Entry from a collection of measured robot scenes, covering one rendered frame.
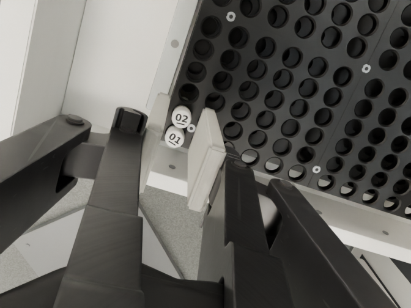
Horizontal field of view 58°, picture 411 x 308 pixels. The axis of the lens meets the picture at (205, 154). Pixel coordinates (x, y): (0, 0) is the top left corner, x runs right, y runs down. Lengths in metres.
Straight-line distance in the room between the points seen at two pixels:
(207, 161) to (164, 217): 1.17
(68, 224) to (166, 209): 0.33
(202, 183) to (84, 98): 0.18
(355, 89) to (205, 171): 0.14
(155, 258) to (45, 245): 0.38
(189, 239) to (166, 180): 1.10
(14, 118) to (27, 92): 0.02
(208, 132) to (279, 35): 0.10
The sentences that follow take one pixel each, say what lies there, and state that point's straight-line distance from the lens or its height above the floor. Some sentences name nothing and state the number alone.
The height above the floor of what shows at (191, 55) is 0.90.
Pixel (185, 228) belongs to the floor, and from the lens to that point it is 1.34.
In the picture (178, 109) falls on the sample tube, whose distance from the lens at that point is 0.23.
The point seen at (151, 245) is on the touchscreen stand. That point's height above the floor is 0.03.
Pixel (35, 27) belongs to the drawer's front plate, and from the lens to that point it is 0.23.
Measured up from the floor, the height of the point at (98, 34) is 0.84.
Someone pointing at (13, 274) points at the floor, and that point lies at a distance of 1.58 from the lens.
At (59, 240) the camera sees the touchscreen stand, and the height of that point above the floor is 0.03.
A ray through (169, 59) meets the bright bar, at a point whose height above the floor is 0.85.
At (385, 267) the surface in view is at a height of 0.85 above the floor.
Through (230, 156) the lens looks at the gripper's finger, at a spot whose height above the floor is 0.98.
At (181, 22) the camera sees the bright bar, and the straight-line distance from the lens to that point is 0.29.
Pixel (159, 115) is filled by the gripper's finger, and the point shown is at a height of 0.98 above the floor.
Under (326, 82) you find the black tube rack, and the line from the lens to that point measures 0.25.
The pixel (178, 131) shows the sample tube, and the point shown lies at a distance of 0.24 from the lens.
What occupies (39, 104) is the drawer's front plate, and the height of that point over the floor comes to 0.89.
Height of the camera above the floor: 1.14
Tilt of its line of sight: 69 degrees down
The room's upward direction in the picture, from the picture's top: 173 degrees clockwise
